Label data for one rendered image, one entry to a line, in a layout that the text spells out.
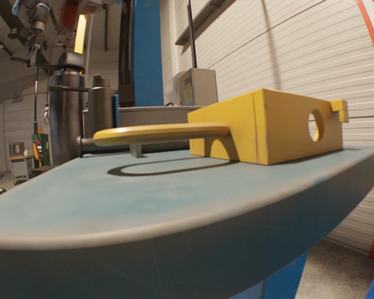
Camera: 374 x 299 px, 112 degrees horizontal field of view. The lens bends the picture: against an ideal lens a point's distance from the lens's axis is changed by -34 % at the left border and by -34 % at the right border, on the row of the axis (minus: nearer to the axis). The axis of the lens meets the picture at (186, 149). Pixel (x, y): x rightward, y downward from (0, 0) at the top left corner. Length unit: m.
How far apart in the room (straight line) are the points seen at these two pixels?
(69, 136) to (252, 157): 0.94
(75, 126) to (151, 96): 0.44
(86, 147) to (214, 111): 0.30
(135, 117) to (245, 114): 0.45
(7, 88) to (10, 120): 2.14
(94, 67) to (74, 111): 11.68
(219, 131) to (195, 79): 1.21
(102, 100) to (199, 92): 0.95
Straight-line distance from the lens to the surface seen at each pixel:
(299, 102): 0.19
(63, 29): 1.49
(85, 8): 1.24
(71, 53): 1.18
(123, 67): 1.30
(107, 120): 0.49
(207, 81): 1.41
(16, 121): 13.33
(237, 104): 0.18
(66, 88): 0.91
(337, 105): 0.25
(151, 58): 1.12
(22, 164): 7.07
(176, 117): 0.62
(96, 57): 12.95
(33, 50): 1.06
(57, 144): 1.05
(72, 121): 1.03
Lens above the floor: 1.09
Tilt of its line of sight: 4 degrees down
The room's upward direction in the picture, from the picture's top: 4 degrees counter-clockwise
